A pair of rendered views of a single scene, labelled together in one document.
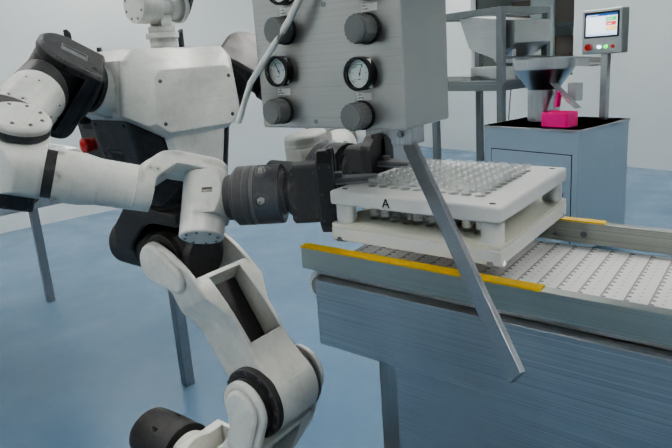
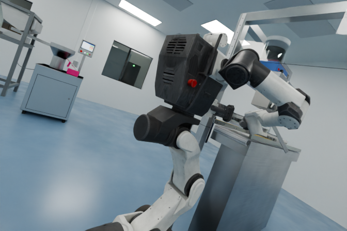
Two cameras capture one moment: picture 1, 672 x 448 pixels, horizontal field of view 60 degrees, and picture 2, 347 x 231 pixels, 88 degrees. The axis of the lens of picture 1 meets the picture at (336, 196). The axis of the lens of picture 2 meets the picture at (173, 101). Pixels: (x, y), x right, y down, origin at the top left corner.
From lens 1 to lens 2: 1.67 m
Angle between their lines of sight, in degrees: 80
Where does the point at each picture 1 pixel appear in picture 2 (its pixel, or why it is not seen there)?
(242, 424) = (198, 193)
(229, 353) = (191, 171)
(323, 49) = not seen: hidden behind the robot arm
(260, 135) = not seen: outside the picture
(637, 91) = (46, 60)
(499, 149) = (42, 75)
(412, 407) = (242, 165)
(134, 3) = (224, 39)
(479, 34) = (13, 15)
